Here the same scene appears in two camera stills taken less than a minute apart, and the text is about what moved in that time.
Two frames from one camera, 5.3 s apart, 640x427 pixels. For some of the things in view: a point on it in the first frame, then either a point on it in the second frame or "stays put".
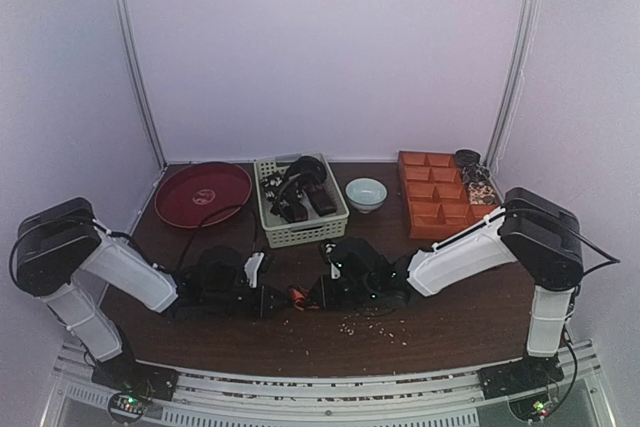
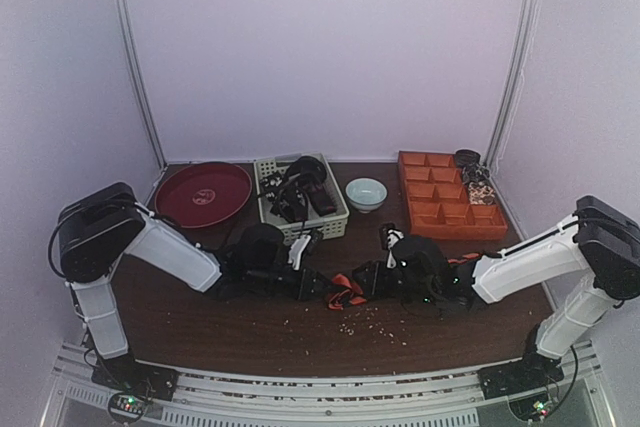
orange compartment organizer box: [436, 195] stays put
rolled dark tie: [466, 157] stays put
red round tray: [202, 194] stays put
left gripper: [263, 307] to [307, 278]
